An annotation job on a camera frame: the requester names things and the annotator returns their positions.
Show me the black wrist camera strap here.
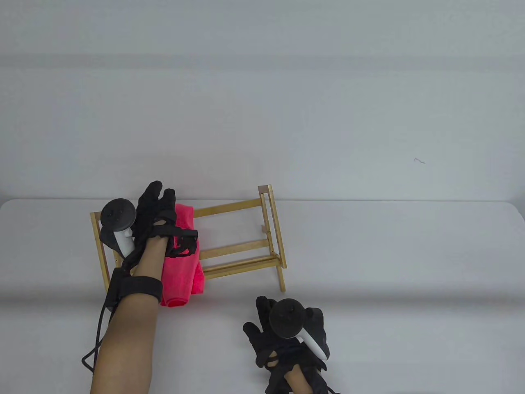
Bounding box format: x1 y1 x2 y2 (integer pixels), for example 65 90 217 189
107 268 164 308

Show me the black cable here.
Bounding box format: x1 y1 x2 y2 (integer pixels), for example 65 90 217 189
81 254 123 375

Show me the person's right forearm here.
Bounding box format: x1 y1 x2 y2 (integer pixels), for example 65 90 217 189
285 367 313 394

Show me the person's left hand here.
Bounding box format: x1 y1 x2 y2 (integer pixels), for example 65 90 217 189
130 181 200 271

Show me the person's left forearm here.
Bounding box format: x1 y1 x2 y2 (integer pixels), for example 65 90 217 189
89 239 169 394

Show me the black and white controller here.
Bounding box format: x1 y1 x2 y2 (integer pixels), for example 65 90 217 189
100 199 137 257
269 298 330 361

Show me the wooden book rack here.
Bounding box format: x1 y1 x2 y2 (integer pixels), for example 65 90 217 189
90 185 288 294

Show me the pink square towel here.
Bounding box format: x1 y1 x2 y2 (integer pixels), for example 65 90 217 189
160 204 205 307

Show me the person's right hand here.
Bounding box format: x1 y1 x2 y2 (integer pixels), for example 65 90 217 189
243 295 329 394

